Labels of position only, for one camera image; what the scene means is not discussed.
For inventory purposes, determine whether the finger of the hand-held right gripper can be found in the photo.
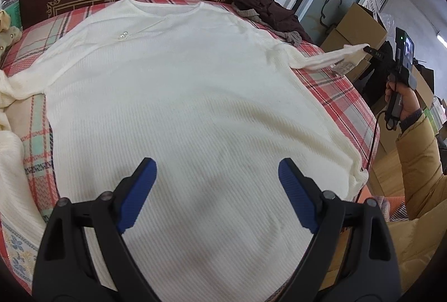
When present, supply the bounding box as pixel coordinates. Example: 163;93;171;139
362;42;397;62

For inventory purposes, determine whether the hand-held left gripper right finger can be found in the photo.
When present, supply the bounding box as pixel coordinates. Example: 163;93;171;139
278;158;400;302

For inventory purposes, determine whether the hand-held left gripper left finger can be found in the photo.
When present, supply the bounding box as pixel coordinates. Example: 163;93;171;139
31;157;161;302

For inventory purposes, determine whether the white knit sweater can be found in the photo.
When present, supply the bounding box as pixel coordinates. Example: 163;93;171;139
0;0;371;302

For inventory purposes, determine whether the person's right forearm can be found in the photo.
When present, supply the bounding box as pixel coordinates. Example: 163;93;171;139
396;108;447;219

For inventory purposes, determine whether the person's right hand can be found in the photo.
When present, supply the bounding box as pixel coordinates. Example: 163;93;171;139
385;78;424;123

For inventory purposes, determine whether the grey striped garment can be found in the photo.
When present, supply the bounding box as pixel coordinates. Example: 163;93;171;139
237;8;304;47

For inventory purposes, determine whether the dark brown garment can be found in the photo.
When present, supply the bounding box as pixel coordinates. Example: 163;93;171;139
231;0;313;44

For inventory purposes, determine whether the floral patterned blanket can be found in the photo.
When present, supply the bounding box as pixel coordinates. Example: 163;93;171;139
0;211;49;296

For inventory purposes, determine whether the person's yellow jacket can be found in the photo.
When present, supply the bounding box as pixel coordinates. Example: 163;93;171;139
323;173;447;297

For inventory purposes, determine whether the pale yellow buttoned garment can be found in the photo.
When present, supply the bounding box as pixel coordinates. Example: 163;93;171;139
0;9;24;53

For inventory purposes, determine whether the clear plastic water bottle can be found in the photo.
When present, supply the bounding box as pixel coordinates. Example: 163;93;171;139
0;0;23;32

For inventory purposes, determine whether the black cable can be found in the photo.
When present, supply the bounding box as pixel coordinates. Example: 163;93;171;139
351;108;388;203

